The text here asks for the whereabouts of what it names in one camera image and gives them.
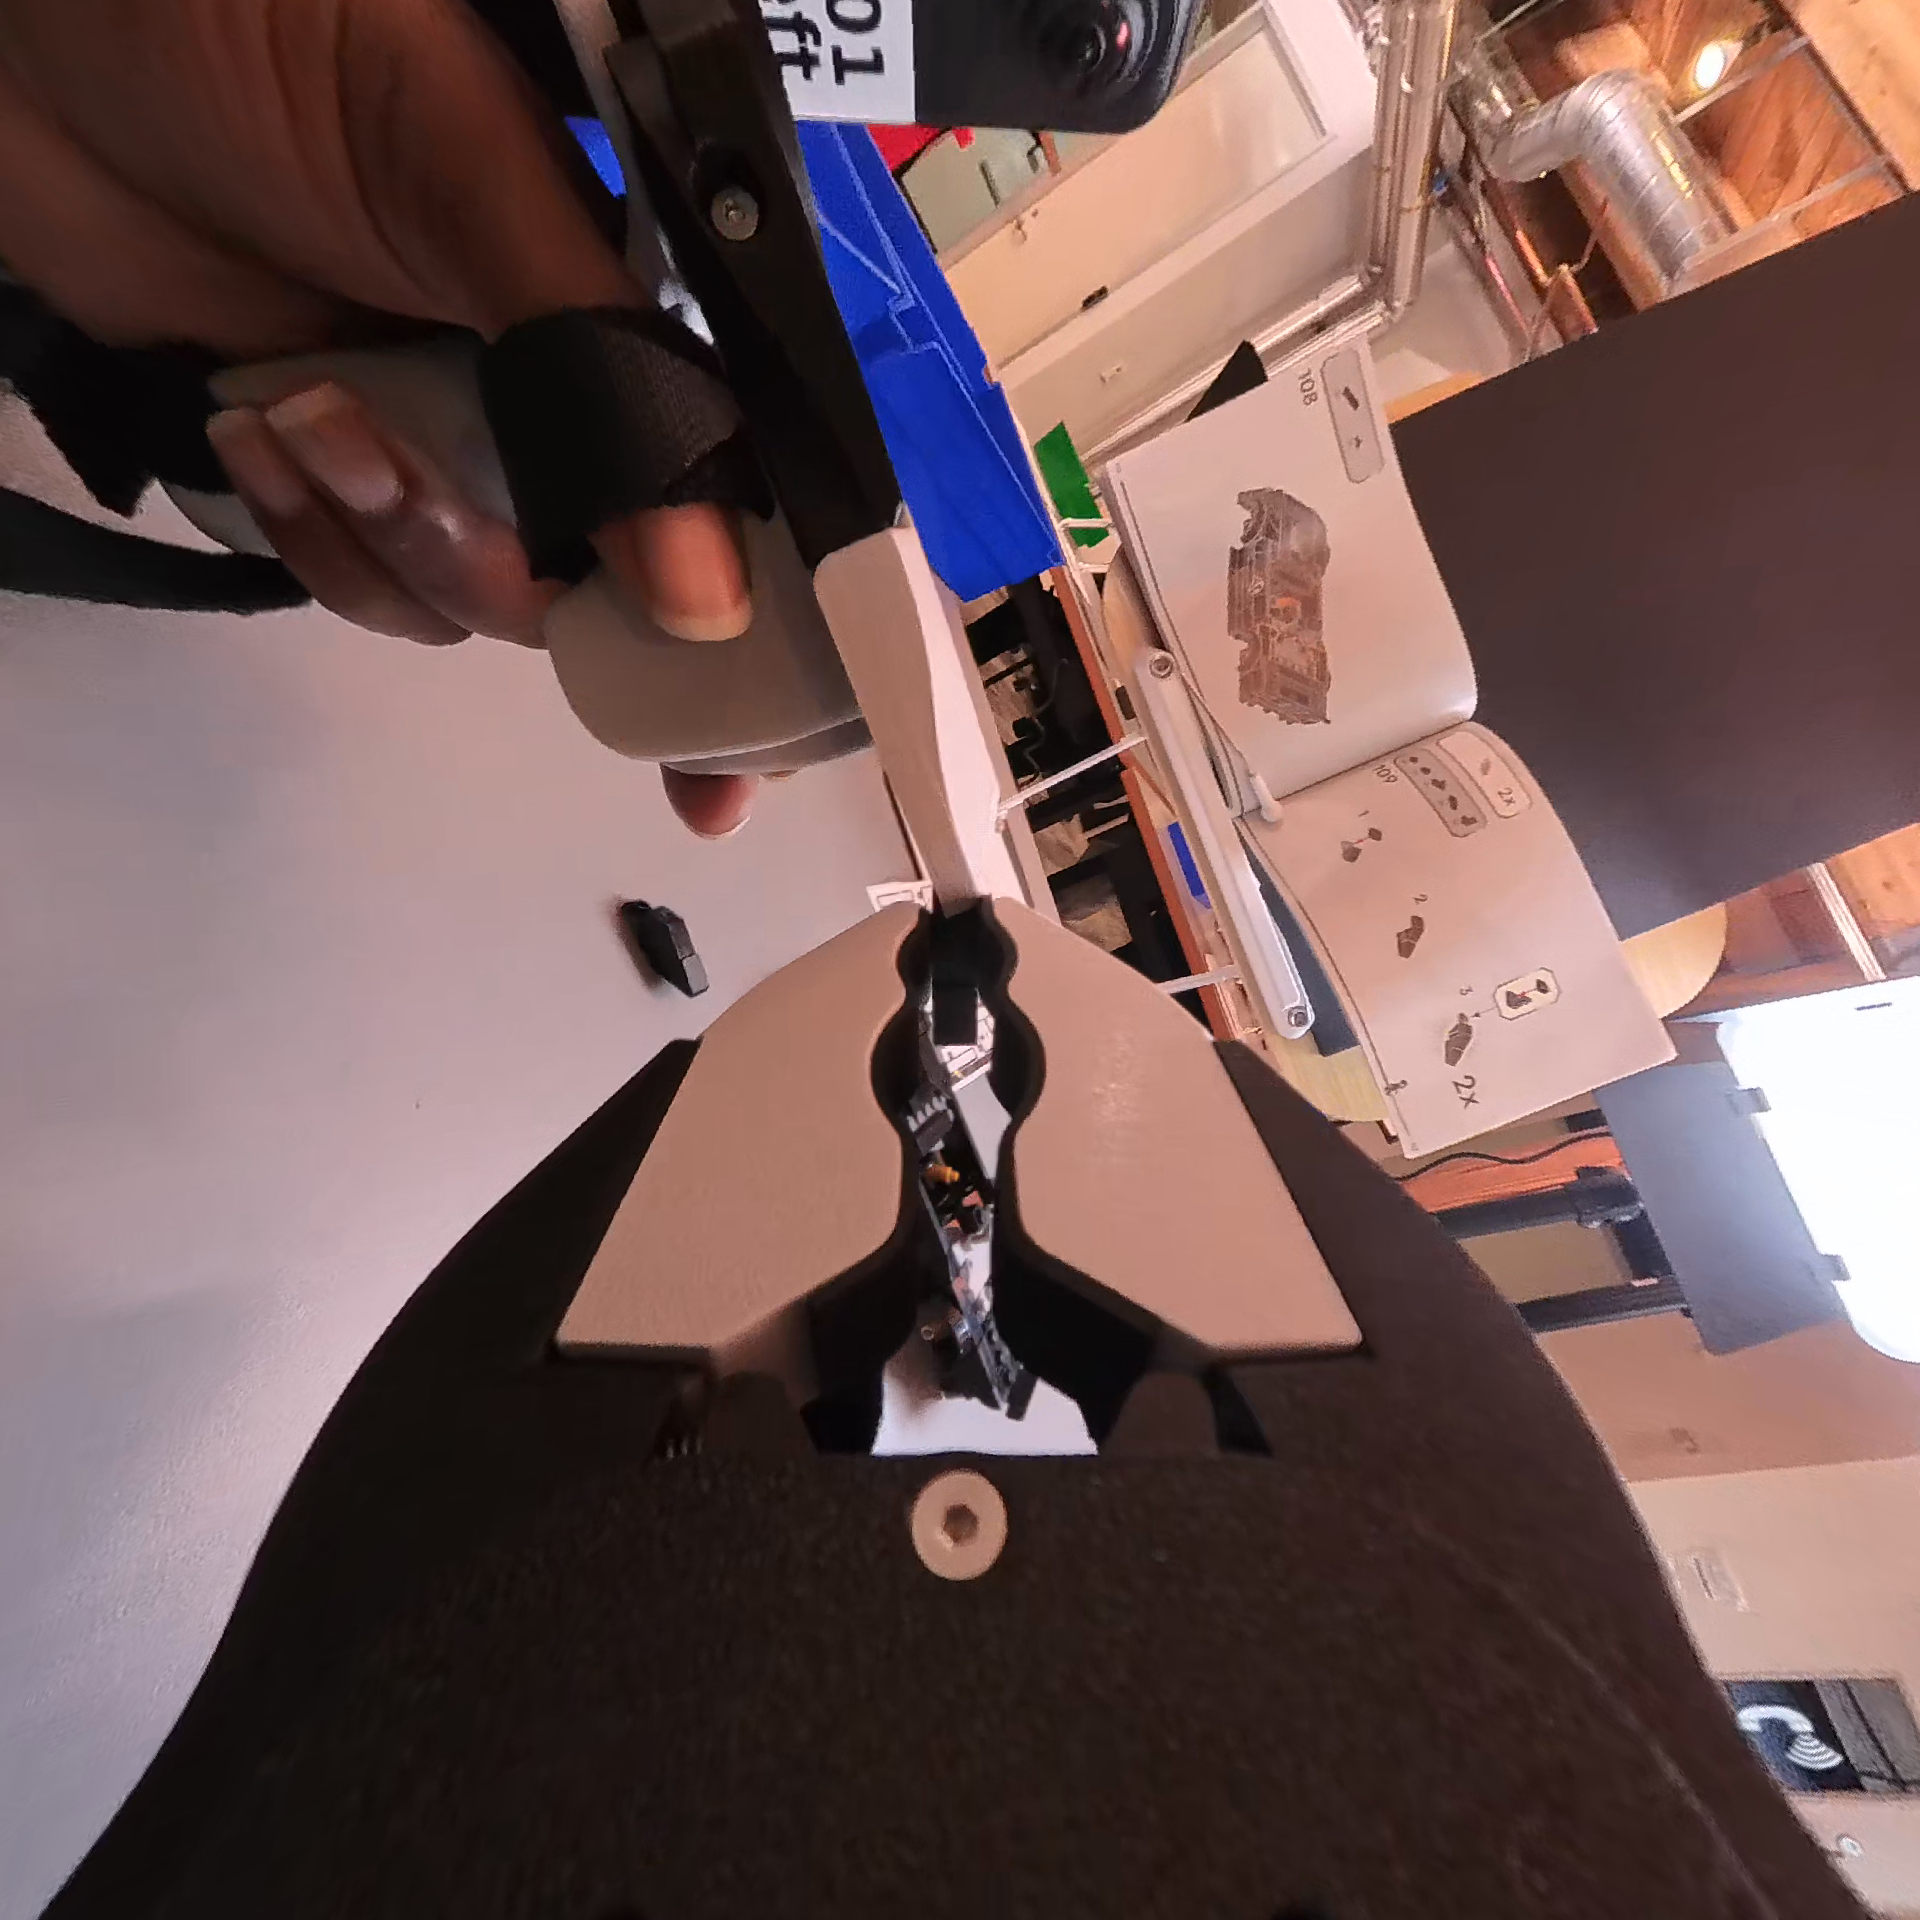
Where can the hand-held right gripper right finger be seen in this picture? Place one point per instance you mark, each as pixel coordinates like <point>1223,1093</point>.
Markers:
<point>1187,1201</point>

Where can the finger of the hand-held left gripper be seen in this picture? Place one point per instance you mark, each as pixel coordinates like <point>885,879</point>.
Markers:
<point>930,722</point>

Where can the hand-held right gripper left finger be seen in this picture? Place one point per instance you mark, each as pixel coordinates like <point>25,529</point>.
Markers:
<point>737,1201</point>

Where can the black lego car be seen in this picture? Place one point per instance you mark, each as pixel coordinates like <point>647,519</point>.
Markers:
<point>968,1292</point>

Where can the small black lego piece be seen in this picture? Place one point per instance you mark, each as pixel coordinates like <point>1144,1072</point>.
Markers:
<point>956,968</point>

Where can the lego instruction booklet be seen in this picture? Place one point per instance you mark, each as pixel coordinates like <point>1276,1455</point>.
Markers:
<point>1380,872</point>

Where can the long black lego piece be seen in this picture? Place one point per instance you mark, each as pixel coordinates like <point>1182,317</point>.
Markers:
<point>667,949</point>

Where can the person's left hand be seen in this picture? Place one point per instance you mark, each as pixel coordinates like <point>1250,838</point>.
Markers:
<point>241,150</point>

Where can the blue storage bin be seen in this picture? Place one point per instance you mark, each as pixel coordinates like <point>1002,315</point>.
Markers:
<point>915,390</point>

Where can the white booklet stand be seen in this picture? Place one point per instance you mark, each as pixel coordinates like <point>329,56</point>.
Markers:
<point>1262,931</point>

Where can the small black panel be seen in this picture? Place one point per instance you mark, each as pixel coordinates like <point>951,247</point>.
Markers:
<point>1726,1201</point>

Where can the tan curved panel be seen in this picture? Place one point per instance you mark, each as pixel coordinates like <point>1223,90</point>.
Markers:
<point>1674,962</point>

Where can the large black panel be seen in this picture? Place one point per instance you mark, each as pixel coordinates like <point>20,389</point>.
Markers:
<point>1710,573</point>

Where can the silver air duct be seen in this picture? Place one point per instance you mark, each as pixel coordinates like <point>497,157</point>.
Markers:
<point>1605,165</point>

